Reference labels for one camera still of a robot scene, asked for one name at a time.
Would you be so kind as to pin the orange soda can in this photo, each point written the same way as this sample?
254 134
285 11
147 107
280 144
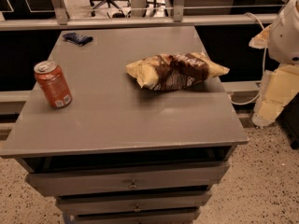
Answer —
50 77

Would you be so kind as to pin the black office chair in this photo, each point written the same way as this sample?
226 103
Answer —
95 4

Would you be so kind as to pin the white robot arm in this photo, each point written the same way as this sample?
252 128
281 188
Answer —
283 42

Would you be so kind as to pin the grey drawer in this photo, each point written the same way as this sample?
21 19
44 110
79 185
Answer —
144 217
134 202
128 179

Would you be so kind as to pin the bottom grey drawer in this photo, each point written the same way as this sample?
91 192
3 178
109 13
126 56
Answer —
144 217

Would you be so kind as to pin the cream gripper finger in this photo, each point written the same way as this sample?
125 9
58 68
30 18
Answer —
260 41
277 89

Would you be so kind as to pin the blue rxbar wrapper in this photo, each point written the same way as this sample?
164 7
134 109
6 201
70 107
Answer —
77 39

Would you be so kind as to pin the brown and yellow chip bag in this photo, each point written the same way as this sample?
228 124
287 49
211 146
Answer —
165 72

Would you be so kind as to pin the middle grey drawer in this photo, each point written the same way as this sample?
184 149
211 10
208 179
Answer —
134 202

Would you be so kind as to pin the top grey drawer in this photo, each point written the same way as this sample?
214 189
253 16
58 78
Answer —
128 179

